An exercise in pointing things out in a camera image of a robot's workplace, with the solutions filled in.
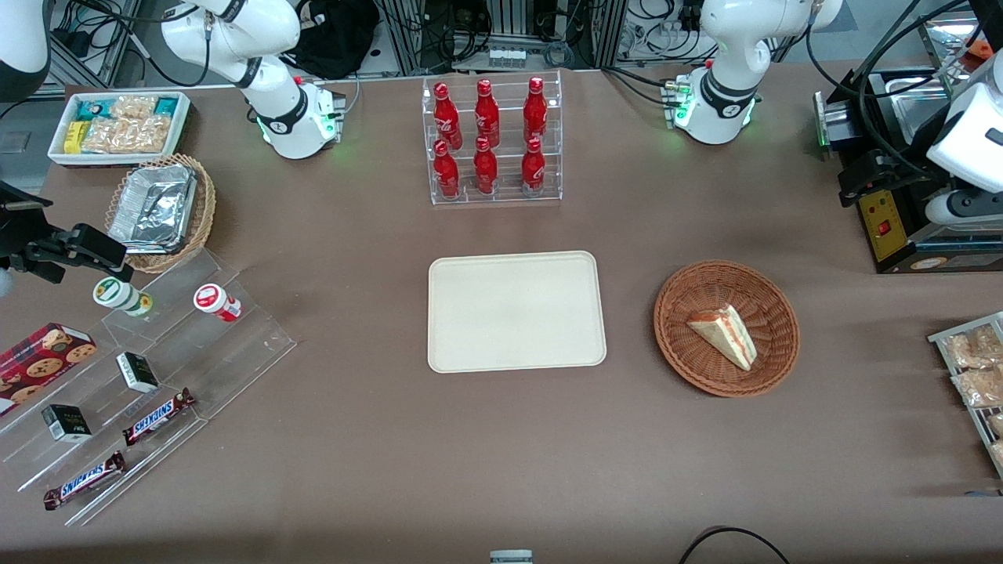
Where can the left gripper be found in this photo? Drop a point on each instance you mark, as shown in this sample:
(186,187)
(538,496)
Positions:
(895,162)

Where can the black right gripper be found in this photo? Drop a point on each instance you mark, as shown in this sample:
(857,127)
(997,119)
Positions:
(17,232)

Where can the triangular sandwich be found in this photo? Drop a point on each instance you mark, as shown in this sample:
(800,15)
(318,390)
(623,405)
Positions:
(725,333)

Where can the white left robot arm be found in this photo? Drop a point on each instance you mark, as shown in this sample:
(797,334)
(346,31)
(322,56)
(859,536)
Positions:
(729,47)

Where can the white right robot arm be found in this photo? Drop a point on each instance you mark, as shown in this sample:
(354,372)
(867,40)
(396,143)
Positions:
(266,47)

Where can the aluminium foil tray stack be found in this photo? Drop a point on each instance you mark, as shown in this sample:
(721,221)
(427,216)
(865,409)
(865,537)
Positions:
(153,207)

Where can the oval wicker basket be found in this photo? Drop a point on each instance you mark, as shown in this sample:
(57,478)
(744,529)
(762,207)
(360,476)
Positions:
(205,211)

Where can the round brown wicker basket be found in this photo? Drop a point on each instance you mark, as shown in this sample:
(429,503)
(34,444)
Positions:
(705,368)

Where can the beige rectangular tray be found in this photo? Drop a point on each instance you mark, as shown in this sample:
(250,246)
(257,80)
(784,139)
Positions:
(517,313)

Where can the green lid white cup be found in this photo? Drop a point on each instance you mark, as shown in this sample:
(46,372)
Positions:
(117,294)

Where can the black food warmer machine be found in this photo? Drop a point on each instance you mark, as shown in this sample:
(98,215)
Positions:
(885,231)

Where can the steel pan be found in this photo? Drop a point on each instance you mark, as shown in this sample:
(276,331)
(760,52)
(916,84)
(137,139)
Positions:
(921,110)

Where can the red cookie box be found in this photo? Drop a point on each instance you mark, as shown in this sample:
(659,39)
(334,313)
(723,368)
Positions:
(39,364)

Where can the yellow snack packet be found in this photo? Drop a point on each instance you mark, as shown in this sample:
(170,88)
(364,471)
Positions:
(74,137)

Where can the small dark green box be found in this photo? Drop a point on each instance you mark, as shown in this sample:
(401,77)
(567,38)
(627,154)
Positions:
(66,423)
(137,372)

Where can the clear bag of crackers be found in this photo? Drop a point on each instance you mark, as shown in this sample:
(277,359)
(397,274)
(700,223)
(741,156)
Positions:
(125,135)
(133,106)

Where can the red sausage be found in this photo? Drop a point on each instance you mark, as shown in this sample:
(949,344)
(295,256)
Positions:
(979,48)

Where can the teal snack packet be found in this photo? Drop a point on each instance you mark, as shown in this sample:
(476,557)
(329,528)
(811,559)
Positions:
(167,106)
(92,110)

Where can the red lid white cup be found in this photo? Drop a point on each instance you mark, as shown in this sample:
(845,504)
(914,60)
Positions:
(215,301)

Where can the white rectangular snack bin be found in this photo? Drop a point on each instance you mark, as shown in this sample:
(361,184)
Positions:
(182,125)

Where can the Snickers chocolate bar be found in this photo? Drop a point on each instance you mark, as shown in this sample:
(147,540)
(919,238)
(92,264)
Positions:
(85,480)
(157,417)

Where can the clear bag of snacks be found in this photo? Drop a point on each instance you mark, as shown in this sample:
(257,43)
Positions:
(979,388)
(972,348)
(997,425)

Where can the clear acrylic stepped display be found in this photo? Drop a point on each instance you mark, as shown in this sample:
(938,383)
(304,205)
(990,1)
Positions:
(235,352)

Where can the black bag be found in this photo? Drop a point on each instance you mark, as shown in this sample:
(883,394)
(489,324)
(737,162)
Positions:
(337,35)

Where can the red cola bottle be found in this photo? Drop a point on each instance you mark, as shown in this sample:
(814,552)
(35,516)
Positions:
(446,174)
(485,169)
(487,116)
(535,111)
(533,169)
(445,117)

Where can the clear acrylic bottle rack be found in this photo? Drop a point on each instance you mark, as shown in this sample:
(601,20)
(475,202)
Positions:
(505,196)

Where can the white power strip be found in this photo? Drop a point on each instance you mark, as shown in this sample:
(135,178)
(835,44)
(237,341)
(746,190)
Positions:
(507,57)

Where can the small grey device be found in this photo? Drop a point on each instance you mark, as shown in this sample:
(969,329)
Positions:
(511,557)

